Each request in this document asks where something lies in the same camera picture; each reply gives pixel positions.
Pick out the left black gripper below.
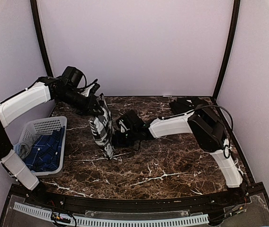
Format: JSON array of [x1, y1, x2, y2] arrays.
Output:
[[57, 87, 104, 116]]

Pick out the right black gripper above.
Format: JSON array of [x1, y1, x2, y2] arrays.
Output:
[[111, 128, 138, 148]]

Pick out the black white plaid shirt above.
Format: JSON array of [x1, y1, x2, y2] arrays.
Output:
[[89, 93, 114, 160]]

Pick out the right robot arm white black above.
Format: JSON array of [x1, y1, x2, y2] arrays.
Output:
[[112, 105, 244, 205]]

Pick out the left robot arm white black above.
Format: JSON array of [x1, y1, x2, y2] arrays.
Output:
[[0, 66, 104, 206]]

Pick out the grey plastic laundry basket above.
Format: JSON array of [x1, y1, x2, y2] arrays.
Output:
[[14, 116, 67, 177]]

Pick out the blue plaid shirt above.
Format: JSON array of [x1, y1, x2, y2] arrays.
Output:
[[23, 127, 65, 172]]

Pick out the grey shirt in basket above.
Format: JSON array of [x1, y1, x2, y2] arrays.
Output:
[[13, 136, 39, 159]]

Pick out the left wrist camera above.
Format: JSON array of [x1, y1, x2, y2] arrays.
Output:
[[81, 79, 100, 97]]

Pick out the black front rail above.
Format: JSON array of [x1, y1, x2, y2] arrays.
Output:
[[9, 182, 265, 215]]

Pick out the grey slotted cable duct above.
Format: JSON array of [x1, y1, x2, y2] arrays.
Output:
[[13, 202, 209, 227]]

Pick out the left black frame post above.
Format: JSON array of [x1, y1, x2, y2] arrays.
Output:
[[30, 0, 53, 77]]

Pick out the black frame post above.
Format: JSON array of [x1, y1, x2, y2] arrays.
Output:
[[212, 0, 241, 102], [30, 0, 53, 77]]

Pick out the right black frame post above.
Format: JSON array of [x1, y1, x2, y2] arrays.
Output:
[[212, 0, 241, 102]]

